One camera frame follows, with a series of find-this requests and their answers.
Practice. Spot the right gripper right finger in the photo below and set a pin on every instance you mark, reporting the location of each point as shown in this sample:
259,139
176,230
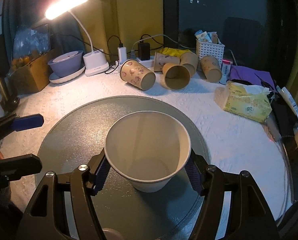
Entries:
250,216

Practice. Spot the white textured tablecloth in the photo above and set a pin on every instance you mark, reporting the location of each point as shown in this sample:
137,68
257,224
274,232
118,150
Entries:
234,143

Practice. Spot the white power strip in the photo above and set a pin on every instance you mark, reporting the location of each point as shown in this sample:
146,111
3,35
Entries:
147,63

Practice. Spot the cardboard box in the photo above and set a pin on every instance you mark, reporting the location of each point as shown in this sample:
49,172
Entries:
34,76

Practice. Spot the pink patterned paper cup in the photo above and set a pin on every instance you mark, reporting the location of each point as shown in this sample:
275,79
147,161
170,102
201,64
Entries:
137,75

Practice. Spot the plain brown paper cup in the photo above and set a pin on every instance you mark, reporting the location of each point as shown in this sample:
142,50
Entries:
176,77

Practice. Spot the white paper cup green leaves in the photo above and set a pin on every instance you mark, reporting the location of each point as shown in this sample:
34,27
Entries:
148,148

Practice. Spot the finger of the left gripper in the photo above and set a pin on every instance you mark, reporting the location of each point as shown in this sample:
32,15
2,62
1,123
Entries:
17,167
14,123

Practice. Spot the white desk lamp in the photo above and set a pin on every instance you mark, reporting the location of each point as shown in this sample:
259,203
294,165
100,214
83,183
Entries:
95,61

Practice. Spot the round grey placemat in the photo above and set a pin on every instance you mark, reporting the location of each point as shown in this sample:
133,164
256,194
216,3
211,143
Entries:
166,214

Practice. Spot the white plate under bowl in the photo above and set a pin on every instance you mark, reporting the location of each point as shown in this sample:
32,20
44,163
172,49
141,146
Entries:
53,78

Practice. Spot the yellow tissue pack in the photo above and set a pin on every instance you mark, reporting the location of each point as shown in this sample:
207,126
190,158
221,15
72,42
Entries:
248,101

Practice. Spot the small red white box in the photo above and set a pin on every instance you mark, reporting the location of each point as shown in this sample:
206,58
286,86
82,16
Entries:
226,67

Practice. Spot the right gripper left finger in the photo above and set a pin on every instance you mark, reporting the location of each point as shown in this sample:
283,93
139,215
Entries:
45,216

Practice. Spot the patterned cup at back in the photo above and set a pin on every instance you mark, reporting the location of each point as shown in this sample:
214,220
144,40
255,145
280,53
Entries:
161,59

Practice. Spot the purple folded cloth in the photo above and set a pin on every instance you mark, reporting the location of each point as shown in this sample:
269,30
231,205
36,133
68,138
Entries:
251,76

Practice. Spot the white plastic basket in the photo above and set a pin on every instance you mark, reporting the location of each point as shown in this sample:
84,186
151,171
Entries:
210,49

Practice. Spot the brown cup beside basket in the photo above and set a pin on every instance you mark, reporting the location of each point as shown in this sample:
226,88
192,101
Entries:
190,61

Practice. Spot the black power adapter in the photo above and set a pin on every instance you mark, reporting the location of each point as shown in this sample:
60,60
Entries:
144,51

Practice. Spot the white usb charger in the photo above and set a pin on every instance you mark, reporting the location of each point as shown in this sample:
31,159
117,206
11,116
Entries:
122,54

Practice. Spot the patterned cup near basket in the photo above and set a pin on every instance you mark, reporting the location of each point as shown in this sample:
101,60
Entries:
211,68

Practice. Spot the grey purple bowl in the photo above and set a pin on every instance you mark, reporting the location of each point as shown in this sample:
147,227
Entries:
67,63

